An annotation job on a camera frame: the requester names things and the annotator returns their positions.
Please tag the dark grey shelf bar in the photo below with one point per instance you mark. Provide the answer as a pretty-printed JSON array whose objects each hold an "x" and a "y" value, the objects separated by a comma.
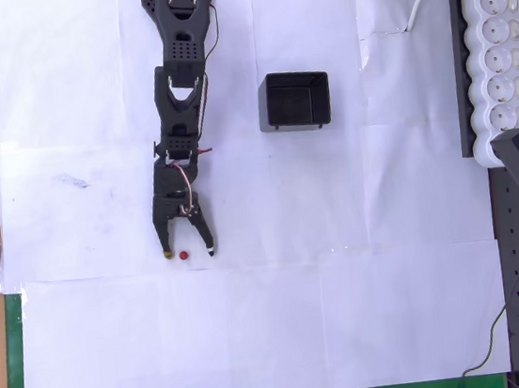
[{"x": 459, "y": 60}]

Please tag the green cutting mat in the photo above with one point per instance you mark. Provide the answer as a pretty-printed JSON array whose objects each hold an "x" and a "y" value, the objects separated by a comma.
[{"x": 13, "y": 352}]

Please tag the small red round object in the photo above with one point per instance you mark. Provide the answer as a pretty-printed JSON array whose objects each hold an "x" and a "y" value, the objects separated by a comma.
[{"x": 184, "y": 255}]

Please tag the white paper table cover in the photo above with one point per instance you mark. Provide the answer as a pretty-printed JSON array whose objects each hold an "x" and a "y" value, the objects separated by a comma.
[{"x": 256, "y": 322}]

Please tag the black square bin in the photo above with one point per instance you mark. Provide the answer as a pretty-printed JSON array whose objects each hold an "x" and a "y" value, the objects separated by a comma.
[{"x": 293, "y": 102}]

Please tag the white power strip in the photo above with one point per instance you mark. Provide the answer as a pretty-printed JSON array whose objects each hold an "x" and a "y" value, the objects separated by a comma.
[{"x": 498, "y": 56}]

